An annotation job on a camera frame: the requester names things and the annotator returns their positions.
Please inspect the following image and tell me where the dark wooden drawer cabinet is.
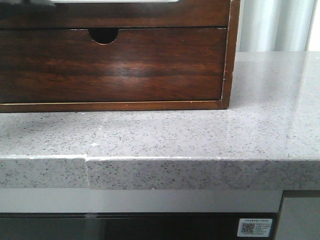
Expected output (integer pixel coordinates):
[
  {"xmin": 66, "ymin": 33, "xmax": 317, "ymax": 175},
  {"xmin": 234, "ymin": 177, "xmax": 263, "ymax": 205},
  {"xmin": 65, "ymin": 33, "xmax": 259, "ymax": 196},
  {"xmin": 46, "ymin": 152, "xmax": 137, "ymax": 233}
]
[{"xmin": 0, "ymin": 0, "xmax": 240, "ymax": 113}]

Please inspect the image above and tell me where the white QR code sticker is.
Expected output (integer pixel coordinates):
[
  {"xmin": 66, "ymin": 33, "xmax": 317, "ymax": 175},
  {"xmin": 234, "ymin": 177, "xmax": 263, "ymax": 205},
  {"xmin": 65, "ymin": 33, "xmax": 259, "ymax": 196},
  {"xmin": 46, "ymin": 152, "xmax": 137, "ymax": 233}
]
[{"xmin": 237, "ymin": 218, "xmax": 273, "ymax": 237}]

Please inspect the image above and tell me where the grey cabinet door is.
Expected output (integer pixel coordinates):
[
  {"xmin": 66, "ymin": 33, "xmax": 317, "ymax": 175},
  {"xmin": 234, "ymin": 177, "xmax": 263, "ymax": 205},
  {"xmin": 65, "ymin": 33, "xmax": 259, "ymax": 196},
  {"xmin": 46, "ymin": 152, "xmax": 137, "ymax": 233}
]
[{"xmin": 275, "ymin": 190, "xmax": 320, "ymax": 240}]

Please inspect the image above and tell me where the black glass appliance door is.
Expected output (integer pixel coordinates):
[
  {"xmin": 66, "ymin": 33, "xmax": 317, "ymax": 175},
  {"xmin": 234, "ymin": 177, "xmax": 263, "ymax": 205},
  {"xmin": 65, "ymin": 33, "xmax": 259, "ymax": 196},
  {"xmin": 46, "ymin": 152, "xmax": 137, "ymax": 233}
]
[{"xmin": 0, "ymin": 212, "xmax": 278, "ymax": 240}]

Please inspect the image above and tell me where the wooden drawer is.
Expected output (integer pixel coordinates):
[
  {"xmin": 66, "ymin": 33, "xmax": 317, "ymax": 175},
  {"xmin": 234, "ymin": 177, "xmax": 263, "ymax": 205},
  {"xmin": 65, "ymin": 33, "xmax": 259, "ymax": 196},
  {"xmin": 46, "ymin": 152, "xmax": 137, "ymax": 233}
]
[
  {"xmin": 0, "ymin": 0, "xmax": 231, "ymax": 29},
  {"xmin": 0, "ymin": 27, "xmax": 227, "ymax": 104}
]

